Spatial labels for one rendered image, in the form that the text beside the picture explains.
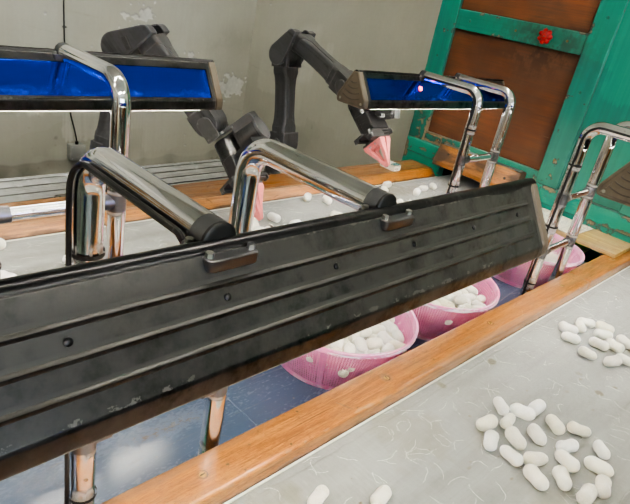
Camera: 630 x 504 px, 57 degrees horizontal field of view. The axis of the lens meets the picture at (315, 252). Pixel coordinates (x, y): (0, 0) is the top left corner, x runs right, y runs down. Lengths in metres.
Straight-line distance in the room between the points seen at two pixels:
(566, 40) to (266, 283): 1.59
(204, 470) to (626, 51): 1.51
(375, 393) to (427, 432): 0.09
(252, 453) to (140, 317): 0.42
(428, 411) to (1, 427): 0.67
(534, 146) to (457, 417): 1.17
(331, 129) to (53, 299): 3.09
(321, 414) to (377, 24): 2.59
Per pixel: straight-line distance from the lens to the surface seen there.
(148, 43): 1.36
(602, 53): 1.81
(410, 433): 0.81
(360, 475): 0.73
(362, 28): 3.20
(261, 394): 0.91
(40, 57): 0.84
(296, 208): 1.45
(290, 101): 1.81
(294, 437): 0.72
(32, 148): 3.23
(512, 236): 0.57
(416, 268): 0.44
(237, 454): 0.68
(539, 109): 1.88
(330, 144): 3.33
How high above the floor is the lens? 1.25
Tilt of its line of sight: 24 degrees down
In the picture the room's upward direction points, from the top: 12 degrees clockwise
